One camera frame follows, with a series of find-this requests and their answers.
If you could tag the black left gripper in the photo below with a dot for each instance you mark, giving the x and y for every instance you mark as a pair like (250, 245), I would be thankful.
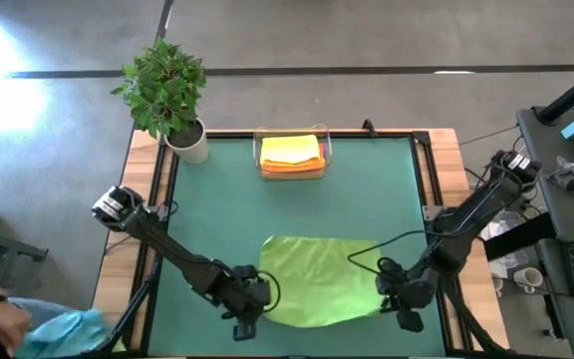
(244, 294)

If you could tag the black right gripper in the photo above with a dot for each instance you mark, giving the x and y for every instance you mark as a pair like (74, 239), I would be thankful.
(409, 286)

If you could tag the green microfiber towel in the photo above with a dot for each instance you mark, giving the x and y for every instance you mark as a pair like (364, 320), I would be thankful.
(317, 279)

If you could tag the orange microfiber towel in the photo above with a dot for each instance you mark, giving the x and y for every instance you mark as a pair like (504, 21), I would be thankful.
(312, 168)
(292, 175)

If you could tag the yellow microfiber towel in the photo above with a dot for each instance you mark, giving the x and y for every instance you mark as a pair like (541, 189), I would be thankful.
(289, 148)

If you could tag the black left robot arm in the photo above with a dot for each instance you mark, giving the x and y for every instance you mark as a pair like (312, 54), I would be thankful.
(167, 249)

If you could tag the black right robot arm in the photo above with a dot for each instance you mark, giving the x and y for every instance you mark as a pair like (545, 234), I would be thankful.
(476, 204)

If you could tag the dark green table mat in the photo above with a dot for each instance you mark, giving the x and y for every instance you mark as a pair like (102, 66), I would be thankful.
(292, 209)

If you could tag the white plastic bag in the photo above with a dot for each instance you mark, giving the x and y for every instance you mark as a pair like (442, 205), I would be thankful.
(503, 254)

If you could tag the white mug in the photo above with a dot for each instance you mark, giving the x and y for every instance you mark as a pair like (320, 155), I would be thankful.
(526, 279)

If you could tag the black flat bar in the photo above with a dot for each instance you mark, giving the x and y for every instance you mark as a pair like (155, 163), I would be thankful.
(521, 237)

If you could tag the clear plastic bin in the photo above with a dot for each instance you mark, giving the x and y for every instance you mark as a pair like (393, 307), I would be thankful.
(256, 149)

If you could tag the white plant pot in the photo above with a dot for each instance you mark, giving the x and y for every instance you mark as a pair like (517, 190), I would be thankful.
(195, 149)

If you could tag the black clamp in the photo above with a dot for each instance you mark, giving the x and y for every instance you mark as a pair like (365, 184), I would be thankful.
(368, 128)

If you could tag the light blue cloth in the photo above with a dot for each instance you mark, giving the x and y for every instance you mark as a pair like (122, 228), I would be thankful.
(63, 334)

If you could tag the clear plastic bag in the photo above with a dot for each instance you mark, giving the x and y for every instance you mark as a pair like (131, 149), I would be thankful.
(568, 172)

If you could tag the green leafy plant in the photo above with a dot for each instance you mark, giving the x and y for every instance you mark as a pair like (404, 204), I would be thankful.
(160, 85)

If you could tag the person's hand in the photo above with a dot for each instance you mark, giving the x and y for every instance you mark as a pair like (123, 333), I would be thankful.
(10, 324)

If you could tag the black pole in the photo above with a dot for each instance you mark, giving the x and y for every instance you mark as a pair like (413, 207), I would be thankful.
(573, 92)

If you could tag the black metal table frame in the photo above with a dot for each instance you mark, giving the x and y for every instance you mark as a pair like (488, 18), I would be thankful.
(151, 299)

